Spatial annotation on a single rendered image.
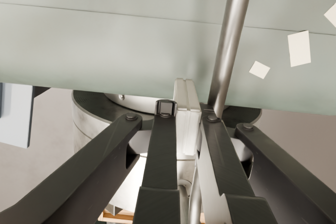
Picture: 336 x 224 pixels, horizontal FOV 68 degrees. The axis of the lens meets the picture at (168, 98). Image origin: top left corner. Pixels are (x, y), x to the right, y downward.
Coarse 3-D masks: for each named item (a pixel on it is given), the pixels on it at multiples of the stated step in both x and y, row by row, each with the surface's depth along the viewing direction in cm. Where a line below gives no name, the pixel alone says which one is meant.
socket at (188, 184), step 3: (177, 180) 31; (180, 180) 31; (183, 180) 31; (186, 180) 31; (177, 183) 31; (180, 183) 31; (183, 183) 31; (186, 183) 31; (189, 183) 31; (186, 186) 31; (189, 186) 32; (186, 189) 32; (189, 189) 32; (189, 192) 32
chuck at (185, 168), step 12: (72, 120) 38; (84, 144) 34; (144, 156) 30; (132, 168) 31; (180, 168) 30; (192, 168) 31; (132, 180) 31; (120, 192) 32; (132, 192) 32; (120, 204) 33; (132, 204) 32
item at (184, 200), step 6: (180, 186) 31; (180, 192) 30; (186, 192) 30; (180, 198) 29; (186, 198) 28; (180, 204) 28; (186, 204) 28; (180, 210) 27; (186, 210) 27; (180, 216) 27; (186, 216) 26; (180, 222) 26; (186, 222) 25
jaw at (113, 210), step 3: (108, 204) 37; (111, 204) 37; (105, 207) 38; (108, 207) 38; (111, 207) 37; (114, 207) 37; (117, 207) 37; (108, 210) 38; (111, 210) 37; (114, 210) 37; (117, 210) 38; (120, 210) 38; (111, 213) 37; (114, 213) 37
